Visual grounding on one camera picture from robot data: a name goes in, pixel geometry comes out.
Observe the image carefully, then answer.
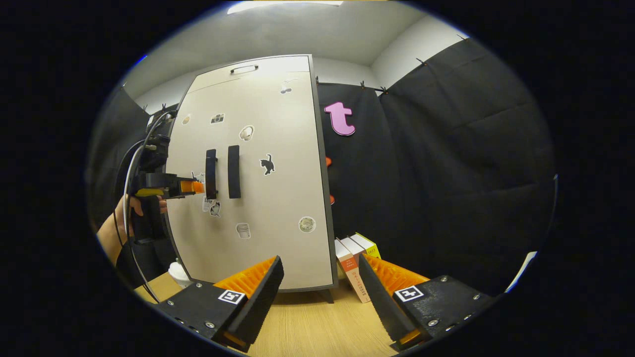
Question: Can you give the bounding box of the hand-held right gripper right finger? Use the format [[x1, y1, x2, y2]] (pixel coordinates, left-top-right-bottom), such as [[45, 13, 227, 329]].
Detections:
[[358, 253, 497, 352]]

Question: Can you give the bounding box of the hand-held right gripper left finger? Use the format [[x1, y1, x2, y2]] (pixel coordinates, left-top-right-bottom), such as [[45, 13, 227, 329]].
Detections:
[[155, 255, 285, 354]]

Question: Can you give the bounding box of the white cabinet door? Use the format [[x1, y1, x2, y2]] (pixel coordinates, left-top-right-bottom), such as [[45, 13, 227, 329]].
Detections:
[[164, 79, 244, 287], [221, 73, 335, 293]]

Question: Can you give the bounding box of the white shoe cabinet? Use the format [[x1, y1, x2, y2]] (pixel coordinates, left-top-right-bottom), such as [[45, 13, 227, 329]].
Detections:
[[164, 54, 339, 304]]

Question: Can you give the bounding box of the orange white book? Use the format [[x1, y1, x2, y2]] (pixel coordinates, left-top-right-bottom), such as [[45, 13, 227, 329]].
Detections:
[[335, 238, 373, 304]]

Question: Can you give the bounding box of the white pastel cup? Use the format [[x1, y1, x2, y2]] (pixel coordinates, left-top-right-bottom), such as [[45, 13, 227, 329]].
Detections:
[[168, 260, 194, 289]]

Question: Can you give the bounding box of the brown book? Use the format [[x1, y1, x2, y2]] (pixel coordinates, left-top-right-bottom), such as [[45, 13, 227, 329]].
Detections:
[[342, 236, 370, 259]]

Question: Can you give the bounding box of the black cable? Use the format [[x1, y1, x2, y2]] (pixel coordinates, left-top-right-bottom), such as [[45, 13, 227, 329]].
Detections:
[[113, 112, 172, 304]]

